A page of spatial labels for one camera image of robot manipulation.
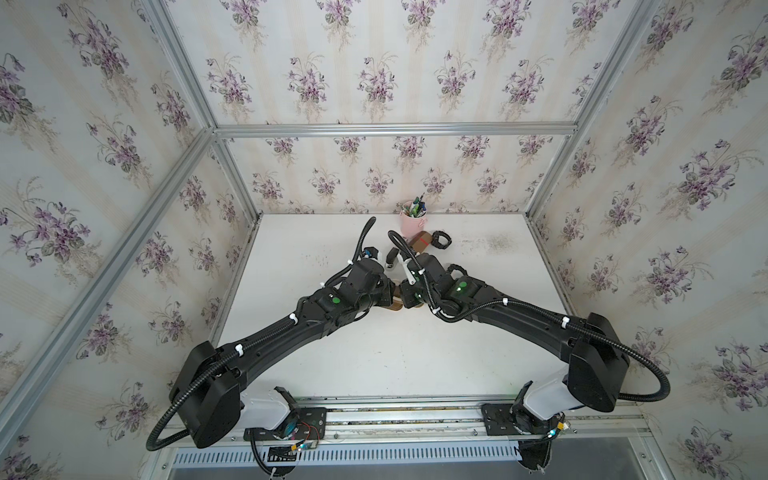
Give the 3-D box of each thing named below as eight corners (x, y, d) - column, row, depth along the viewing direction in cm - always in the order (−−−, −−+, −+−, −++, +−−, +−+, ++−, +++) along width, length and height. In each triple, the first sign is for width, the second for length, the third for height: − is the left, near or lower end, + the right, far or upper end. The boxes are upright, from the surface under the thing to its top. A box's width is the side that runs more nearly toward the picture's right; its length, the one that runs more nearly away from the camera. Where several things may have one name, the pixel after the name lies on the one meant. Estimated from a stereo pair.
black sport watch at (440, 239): (432, 249, 111) (433, 244, 108) (430, 236, 116) (431, 230, 113) (450, 250, 111) (452, 244, 109) (447, 236, 116) (449, 230, 113)
